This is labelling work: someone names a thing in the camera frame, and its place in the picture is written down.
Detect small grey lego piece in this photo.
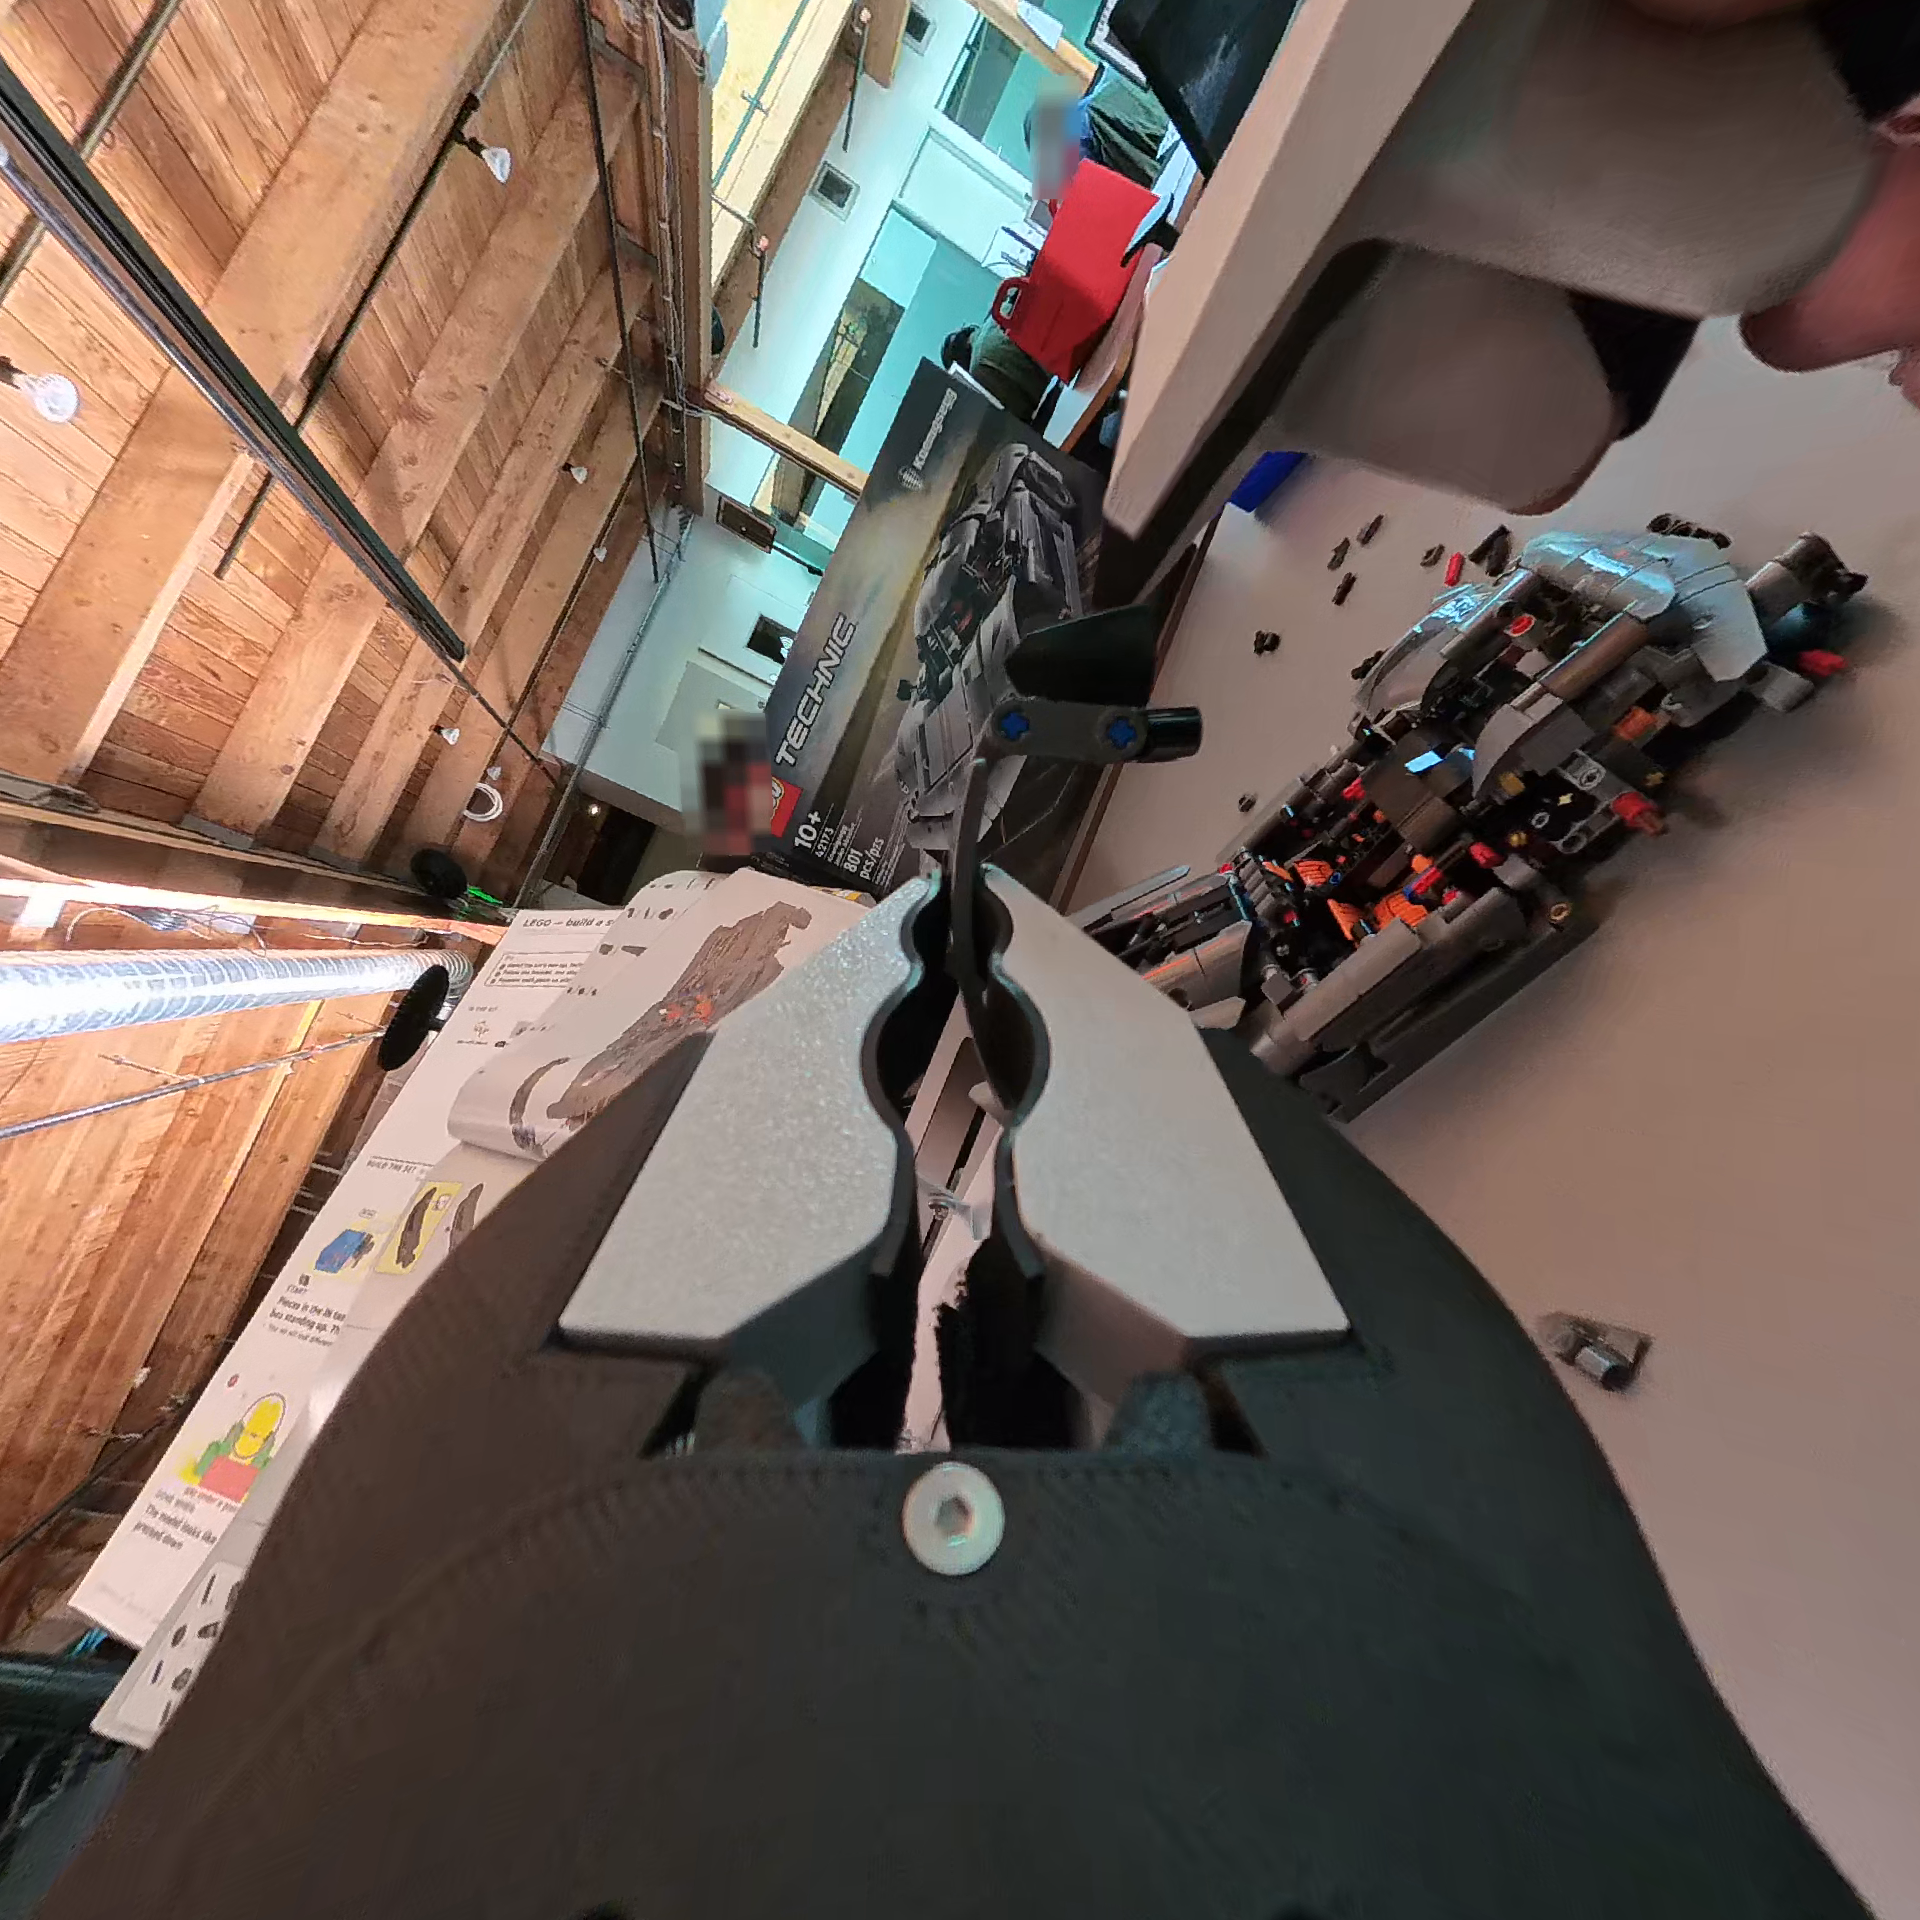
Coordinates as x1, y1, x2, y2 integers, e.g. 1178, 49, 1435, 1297
1542, 1309, 1652, 1393

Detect black monitor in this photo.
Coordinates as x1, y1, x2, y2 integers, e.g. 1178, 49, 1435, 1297
1101, 0, 1306, 177

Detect black ceiling track rail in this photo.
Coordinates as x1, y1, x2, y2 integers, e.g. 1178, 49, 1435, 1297
0, 67, 470, 666

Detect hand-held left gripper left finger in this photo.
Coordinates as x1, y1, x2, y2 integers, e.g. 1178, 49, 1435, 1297
558, 873, 963, 1420

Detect lego instruction booklet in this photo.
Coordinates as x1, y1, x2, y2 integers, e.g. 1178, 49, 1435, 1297
71, 866, 875, 1749

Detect grey lego car model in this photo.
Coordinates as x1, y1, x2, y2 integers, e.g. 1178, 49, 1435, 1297
1073, 514, 1874, 1125

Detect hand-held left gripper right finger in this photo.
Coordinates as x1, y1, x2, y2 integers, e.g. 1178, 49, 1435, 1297
975, 866, 1353, 1412

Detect black lego subassembly blue pins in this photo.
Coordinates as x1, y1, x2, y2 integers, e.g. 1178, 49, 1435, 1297
945, 604, 1205, 1120

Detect pale raised desk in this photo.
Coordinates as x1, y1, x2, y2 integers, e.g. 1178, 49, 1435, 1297
1101, 0, 1442, 542

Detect silver ventilation duct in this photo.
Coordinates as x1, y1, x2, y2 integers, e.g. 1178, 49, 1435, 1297
0, 941, 470, 1048

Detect scattered small black lego pieces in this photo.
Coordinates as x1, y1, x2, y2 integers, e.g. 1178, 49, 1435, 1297
1231, 513, 1517, 818

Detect red bag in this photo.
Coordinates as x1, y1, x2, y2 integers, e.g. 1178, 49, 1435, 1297
987, 158, 1169, 386

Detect lego set box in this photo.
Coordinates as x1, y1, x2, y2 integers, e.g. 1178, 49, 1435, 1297
757, 356, 1115, 905

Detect person's right hand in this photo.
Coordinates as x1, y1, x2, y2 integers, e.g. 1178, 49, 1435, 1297
1738, 118, 1920, 413

